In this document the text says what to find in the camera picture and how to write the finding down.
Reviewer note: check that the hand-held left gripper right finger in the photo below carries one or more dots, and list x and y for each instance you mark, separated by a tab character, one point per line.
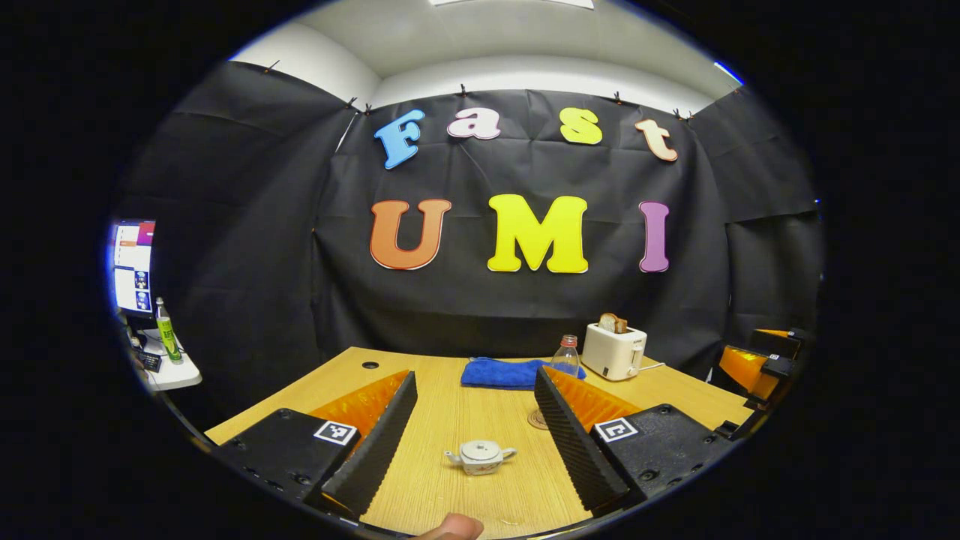
574	450

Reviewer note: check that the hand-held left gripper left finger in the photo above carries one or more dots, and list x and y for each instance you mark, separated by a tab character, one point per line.
379	450

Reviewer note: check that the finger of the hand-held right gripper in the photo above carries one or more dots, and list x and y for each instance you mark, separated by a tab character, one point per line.
795	339
742	367

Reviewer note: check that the round cork coaster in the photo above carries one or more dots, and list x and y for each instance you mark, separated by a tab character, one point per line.
536	420

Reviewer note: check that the clear plastic water bottle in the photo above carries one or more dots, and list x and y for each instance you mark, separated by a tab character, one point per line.
568	360

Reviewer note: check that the white floral teacup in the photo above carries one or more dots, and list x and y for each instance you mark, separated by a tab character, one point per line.
480	466

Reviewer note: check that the green spray bottle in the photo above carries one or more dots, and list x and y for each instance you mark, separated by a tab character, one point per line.
168	337

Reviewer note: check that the white toaster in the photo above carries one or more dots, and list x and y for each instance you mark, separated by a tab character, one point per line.
611	352

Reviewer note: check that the blue towel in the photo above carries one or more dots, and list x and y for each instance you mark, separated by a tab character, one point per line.
502	373

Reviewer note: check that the toasted bread slice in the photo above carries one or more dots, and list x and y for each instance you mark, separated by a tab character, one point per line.
613	323

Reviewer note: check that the white side table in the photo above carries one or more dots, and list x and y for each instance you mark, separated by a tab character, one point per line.
176	373

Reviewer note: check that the small dark device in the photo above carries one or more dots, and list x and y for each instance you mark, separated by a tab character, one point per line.
148	361

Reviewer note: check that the black backdrop cloth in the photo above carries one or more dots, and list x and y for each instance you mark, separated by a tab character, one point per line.
247	225

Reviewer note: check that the computer monitor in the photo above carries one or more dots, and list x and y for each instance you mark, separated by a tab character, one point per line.
133	266

